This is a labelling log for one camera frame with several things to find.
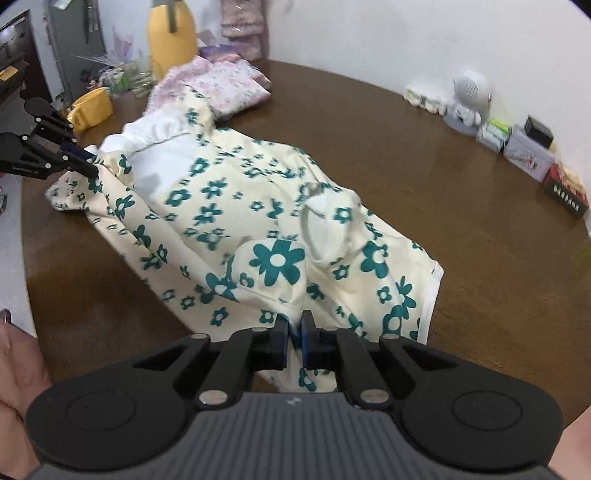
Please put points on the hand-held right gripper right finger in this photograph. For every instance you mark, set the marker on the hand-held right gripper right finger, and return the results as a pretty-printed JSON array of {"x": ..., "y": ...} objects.
[{"x": 308, "y": 344}]

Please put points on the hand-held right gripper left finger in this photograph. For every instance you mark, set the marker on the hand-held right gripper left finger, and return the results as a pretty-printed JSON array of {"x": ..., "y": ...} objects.
[{"x": 280, "y": 344}]

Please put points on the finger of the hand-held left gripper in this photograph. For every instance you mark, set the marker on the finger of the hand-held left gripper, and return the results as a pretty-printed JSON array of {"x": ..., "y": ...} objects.
[
  {"x": 69, "y": 165},
  {"x": 51, "y": 121}
]

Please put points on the cream green-flowered garment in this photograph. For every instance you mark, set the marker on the cream green-flowered garment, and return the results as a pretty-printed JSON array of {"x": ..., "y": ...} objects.
[{"x": 231, "y": 203}]

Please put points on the pink floral garment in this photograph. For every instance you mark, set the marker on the pink floral garment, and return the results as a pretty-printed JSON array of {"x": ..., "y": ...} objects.
[{"x": 231, "y": 87}]

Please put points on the rack of small items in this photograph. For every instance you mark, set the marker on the rack of small items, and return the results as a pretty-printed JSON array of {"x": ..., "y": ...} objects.
[{"x": 111, "y": 81}]

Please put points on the dark cabinet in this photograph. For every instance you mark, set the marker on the dark cabinet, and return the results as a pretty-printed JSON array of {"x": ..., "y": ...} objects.
[{"x": 14, "y": 55}]

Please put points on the grey fridge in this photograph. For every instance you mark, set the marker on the grey fridge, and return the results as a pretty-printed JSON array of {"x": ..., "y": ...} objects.
[{"x": 74, "y": 41}]

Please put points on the clear glass cup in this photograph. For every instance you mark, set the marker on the clear glass cup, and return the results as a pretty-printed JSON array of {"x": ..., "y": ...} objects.
[{"x": 141, "y": 81}]

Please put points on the yellow thermos jug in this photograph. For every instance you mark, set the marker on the yellow thermos jug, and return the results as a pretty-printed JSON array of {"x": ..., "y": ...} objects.
[{"x": 171, "y": 41}]

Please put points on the purple tissue pack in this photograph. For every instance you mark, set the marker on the purple tissue pack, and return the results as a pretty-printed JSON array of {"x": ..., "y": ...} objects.
[{"x": 217, "y": 50}]

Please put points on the pink wrapped vase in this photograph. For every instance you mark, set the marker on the pink wrapped vase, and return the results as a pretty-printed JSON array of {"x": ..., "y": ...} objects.
[{"x": 242, "y": 27}]

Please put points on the green and white packets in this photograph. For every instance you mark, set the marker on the green and white packets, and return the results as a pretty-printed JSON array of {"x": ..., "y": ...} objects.
[{"x": 494, "y": 134}]

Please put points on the lilac tin box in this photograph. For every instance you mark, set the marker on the lilac tin box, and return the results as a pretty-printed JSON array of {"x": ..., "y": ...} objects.
[{"x": 526, "y": 158}]

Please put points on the dark gift box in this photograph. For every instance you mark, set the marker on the dark gift box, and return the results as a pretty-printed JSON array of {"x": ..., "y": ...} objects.
[{"x": 565, "y": 191}]

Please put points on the white robot speaker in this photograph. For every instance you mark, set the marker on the white robot speaker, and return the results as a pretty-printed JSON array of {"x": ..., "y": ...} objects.
[{"x": 468, "y": 87}]

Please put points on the black power adapter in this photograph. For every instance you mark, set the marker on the black power adapter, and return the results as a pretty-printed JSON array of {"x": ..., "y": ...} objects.
[{"x": 539, "y": 131}]

